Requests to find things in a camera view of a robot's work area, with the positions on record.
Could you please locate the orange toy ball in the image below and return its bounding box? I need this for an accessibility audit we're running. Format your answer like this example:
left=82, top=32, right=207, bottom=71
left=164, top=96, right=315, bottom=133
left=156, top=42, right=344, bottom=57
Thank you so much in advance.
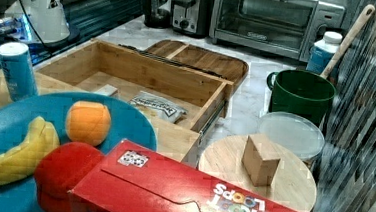
left=65, top=101, right=112, bottom=147

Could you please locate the wooden drawer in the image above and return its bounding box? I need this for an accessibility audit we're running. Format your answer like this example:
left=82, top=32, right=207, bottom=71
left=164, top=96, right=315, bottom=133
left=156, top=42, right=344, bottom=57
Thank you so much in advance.
left=38, top=39, right=233, bottom=132

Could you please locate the wooden spoon handle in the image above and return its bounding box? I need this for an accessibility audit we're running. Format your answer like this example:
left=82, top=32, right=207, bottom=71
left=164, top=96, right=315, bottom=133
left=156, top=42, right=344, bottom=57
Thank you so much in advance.
left=319, top=4, right=375, bottom=79

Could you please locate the small white box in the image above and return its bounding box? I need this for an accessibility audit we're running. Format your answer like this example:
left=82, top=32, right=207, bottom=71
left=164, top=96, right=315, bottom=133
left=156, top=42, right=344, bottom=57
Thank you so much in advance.
left=95, top=84, right=119, bottom=97

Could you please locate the silver toaster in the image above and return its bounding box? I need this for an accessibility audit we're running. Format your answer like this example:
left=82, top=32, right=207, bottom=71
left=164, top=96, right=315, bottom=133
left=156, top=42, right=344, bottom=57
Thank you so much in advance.
left=172, top=0, right=214, bottom=38

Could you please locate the black coffee maker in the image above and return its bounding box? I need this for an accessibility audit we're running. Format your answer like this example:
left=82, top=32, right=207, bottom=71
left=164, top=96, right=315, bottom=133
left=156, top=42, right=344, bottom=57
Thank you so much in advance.
left=143, top=0, right=172, bottom=29

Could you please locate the clear plastic lidded container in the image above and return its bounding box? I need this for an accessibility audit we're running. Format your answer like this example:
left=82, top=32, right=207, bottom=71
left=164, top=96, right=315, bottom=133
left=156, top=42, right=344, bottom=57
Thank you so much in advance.
left=258, top=111, right=325, bottom=168

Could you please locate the green mug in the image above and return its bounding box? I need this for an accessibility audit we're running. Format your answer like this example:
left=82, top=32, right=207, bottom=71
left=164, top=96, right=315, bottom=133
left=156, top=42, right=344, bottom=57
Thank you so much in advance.
left=266, top=69, right=336, bottom=126

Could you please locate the wooden block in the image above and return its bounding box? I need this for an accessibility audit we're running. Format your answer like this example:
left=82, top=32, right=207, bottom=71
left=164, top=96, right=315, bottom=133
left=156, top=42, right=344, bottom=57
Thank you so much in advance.
left=241, top=133, right=281, bottom=186

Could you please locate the dark wooden tray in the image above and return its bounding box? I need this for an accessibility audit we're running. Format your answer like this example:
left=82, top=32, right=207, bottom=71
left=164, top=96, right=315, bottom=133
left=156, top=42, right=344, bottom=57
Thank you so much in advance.
left=146, top=39, right=249, bottom=90

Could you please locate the round wooden board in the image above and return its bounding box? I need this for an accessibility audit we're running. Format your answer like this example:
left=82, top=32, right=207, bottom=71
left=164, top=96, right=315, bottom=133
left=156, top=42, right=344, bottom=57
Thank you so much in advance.
left=198, top=135, right=317, bottom=212

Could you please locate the red plush toy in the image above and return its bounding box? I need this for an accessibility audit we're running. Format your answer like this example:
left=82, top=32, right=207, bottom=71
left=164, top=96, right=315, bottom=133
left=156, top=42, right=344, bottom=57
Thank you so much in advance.
left=34, top=142, right=104, bottom=212

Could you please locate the blue cylindrical can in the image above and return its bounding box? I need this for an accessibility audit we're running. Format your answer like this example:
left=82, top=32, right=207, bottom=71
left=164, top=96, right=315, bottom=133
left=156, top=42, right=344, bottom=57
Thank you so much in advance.
left=0, top=42, right=39, bottom=101

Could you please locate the white snack packet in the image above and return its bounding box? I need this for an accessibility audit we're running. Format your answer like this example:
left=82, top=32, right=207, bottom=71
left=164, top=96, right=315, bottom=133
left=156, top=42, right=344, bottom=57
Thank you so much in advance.
left=129, top=91, right=188, bottom=123

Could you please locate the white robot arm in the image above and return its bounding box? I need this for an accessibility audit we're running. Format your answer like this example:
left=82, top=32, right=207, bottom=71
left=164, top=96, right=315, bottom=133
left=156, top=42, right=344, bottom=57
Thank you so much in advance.
left=5, top=0, right=80, bottom=48

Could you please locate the yellow toy banana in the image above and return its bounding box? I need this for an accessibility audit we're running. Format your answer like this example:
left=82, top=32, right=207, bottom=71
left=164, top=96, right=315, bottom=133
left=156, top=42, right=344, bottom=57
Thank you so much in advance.
left=0, top=117, right=60, bottom=186

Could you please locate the red Froot Loops box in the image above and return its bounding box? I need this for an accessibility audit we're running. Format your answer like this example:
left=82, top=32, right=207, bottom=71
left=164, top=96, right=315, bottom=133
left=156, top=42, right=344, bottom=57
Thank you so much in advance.
left=69, top=140, right=297, bottom=212

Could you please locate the blue white bottle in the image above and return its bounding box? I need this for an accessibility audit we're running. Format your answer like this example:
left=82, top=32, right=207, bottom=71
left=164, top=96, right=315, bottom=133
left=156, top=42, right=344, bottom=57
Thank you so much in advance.
left=306, top=31, right=342, bottom=74

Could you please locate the dark bronze drawer handle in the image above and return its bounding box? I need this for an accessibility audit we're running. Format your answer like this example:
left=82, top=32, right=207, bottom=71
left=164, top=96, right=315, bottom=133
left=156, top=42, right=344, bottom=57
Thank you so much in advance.
left=117, top=44, right=224, bottom=78

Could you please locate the silver toaster oven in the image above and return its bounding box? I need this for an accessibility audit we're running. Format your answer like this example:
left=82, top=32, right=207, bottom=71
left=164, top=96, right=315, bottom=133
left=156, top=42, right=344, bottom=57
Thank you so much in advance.
left=209, top=0, right=347, bottom=62

